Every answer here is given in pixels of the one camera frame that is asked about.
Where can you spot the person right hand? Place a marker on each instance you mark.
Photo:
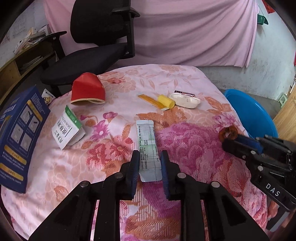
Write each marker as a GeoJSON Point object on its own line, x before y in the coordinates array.
{"type": "Point", "coordinates": [272, 211]}

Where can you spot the wooden cabinet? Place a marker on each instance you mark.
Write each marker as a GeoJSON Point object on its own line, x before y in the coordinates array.
{"type": "Point", "coordinates": [285, 120]}

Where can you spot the black office chair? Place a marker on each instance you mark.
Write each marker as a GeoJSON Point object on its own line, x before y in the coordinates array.
{"type": "Point", "coordinates": [108, 25]}

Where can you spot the blue plastic bucket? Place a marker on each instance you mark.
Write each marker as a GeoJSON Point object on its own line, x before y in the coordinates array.
{"type": "Point", "coordinates": [252, 115]}

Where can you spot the blue cardboard box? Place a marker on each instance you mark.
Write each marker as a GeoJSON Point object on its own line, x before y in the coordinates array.
{"type": "Point", "coordinates": [21, 124]}

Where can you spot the wooden shelf desk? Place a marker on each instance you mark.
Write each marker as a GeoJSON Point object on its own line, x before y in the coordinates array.
{"type": "Point", "coordinates": [19, 67]}

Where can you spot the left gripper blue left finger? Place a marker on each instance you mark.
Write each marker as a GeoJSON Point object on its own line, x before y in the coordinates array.
{"type": "Point", "coordinates": [132, 175]}

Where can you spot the orange ointment tube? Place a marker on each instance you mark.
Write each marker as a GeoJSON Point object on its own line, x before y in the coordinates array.
{"type": "Point", "coordinates": [152, 101]}

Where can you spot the stack of books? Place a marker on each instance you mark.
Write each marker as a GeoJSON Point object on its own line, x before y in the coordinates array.
{"type": "Point", "coordinates": [31, 38]}

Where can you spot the yellow cylindrical cap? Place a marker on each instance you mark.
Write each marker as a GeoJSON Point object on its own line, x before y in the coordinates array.
{"type": "Point", "coordinates": [166, 101]}

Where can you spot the brown battery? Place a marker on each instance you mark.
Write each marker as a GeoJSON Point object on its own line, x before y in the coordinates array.
{"type": "Point", "coordinates": [184, 93]}

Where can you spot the white earbud case half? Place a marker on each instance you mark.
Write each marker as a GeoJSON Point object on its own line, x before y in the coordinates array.
{"type": "Point", "coordinates": [185, 101]}

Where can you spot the green hanging bag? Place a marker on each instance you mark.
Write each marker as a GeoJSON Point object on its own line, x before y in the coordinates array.
{"type": "Point", "coordinates": [262, 20]}

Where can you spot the small yellow picture card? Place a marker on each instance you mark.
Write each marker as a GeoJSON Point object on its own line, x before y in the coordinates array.
{"type": "Point", "coordinates": [48, 97]}

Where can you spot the pink hanging sheet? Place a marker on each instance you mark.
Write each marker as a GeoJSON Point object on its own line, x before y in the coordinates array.
{"type": "Point", "coordinates": [197, 33]}

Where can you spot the long white sachet strip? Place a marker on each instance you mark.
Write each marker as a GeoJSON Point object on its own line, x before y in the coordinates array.
{"type": "Point", "coordinates": [150, 165]}

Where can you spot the white green medicine box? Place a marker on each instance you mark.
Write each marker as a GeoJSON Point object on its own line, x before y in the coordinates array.
{"type": "Point", "coordinates": [68, 130]}

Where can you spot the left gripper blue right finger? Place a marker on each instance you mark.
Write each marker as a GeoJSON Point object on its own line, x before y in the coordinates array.
{"type": "Point", "coordinates": [170, 172]}

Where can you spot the amber round candy wrapper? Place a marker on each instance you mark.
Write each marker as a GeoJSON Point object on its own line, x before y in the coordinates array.
{"type": "Point", "coordinates": [228, 133]}

